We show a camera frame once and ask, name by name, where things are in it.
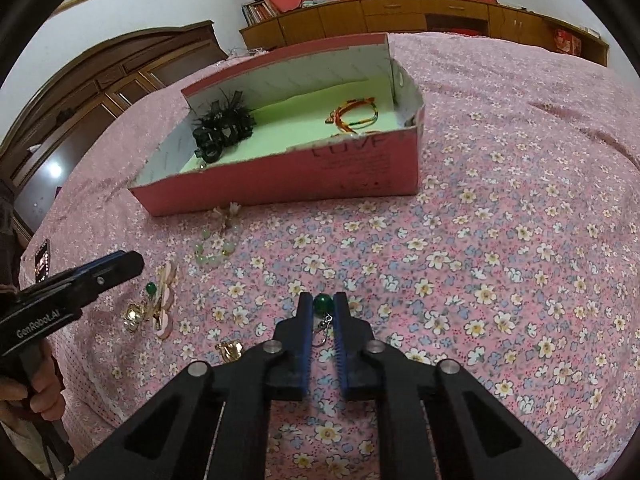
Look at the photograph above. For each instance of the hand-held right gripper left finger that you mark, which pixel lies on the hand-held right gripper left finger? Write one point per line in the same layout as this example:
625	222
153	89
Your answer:
301	350

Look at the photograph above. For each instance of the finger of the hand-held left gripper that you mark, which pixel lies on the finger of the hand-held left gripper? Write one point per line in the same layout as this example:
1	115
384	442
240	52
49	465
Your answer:
107	272
90	264

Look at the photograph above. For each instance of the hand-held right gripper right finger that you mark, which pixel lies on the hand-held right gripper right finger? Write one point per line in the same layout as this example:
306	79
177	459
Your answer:
342	350

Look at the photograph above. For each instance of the green bead earring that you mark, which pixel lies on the green bead earring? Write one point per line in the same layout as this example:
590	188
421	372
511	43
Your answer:
150	288
322	305

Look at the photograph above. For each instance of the gold earring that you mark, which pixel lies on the gold earring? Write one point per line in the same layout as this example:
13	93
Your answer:
229	350
131	316

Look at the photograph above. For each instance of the pink flower hair clip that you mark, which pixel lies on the pink flower hair clip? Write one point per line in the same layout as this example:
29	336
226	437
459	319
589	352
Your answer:
165	295

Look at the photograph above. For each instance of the pink cardboard box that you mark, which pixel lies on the pink cardboard box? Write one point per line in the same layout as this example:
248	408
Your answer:
360	170

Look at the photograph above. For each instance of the person's left hand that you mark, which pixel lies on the person's left hand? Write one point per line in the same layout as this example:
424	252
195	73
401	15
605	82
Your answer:
50	390

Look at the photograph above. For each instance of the black phone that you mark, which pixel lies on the black phone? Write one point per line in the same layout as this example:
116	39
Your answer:
42	260

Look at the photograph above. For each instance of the wooden headboard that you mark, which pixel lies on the wooden headboard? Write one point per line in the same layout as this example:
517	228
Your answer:
75	105

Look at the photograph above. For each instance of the black feather hair accessory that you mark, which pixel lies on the black feather hair accessory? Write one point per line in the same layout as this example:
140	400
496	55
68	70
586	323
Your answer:
222	122

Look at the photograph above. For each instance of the pink floral bedspread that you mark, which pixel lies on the pink floral bedspread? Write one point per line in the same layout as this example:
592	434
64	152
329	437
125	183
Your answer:
500	240

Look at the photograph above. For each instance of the row of books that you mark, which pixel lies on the row of books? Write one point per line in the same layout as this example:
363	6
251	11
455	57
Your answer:
260	11

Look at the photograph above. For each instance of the long wooden cabinet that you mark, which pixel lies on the long wooden cabinet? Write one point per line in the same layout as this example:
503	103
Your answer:
390	12

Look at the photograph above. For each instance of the blue folded cloth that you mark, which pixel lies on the blue folded cloth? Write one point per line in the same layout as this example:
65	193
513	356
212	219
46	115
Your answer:
320	2

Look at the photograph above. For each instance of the red printed box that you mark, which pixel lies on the red printed box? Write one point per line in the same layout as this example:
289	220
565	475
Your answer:
567	40

